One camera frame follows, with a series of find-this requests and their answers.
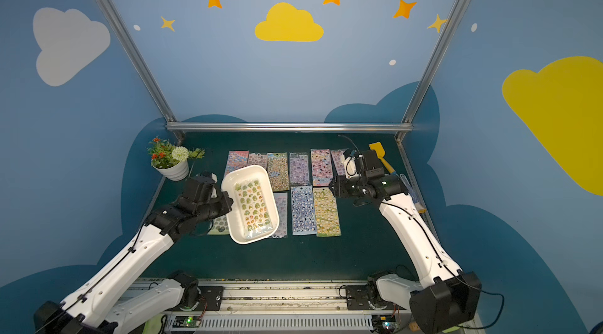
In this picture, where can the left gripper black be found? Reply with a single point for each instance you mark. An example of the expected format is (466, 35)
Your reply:
(221, 200)

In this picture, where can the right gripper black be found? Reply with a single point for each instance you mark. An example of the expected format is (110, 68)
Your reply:
(341, 186)

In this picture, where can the pale green sticker sheet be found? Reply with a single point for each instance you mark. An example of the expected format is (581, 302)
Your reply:
(220, 226)

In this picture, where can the pink bear sticker sheet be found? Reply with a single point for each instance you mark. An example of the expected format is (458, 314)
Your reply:
(338, 158)

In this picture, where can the white plastic storage box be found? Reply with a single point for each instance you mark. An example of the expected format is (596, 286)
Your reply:
(235, 222)

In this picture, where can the pink blue cat sticker sheet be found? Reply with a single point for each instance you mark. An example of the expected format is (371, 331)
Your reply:
(236, 159)

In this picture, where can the yellow green sticker sheet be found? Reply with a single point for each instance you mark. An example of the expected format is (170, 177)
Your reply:
(326, 213)

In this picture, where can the pink bonbon drop sticker sheet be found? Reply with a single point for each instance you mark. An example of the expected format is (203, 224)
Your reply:
(258, 159)

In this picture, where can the purple sticker sheet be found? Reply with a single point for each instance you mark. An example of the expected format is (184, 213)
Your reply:
(299, 169)

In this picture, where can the blue penguin sticker sheet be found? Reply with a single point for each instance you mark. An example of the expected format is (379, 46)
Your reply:
(303, 216)

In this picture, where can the white lilac sticker sheet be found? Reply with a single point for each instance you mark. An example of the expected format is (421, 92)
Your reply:
(282, 200)

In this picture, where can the green panda sticker sheet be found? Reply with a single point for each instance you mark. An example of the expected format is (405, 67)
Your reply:
(278, 171)

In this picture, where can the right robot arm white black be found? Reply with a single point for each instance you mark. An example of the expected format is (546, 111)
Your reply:
(443, 296)

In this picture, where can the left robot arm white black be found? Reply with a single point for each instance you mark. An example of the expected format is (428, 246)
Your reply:
(92, 307)

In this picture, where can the yellow toy shovel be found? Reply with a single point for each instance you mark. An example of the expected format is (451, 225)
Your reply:
(380, 152)

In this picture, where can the white pot artificial flowers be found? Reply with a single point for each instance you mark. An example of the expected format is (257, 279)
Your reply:
(172, 161)

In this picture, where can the blue dotted work glove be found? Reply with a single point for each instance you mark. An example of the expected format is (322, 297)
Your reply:
(412, 193)

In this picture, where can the aluminium frame back bar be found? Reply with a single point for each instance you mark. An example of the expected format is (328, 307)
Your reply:
(285, 127)

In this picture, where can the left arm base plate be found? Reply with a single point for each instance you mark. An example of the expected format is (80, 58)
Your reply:
(201, 298)

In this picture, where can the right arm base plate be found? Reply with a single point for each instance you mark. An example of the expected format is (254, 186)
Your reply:
(358, 297)

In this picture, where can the white vented cable duct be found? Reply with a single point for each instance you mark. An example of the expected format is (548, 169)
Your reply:
(240, 323)

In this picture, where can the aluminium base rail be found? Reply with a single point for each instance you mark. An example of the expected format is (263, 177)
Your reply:
(273, 298)

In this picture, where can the aluminium frame left post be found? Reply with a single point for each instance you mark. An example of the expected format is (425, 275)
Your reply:
(119, 27)

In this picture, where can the aluminium frame post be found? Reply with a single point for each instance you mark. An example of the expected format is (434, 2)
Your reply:
(455, 17)
(119, 27)

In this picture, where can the aluminium frame right post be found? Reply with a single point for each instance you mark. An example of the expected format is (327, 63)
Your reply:
(455, 17)

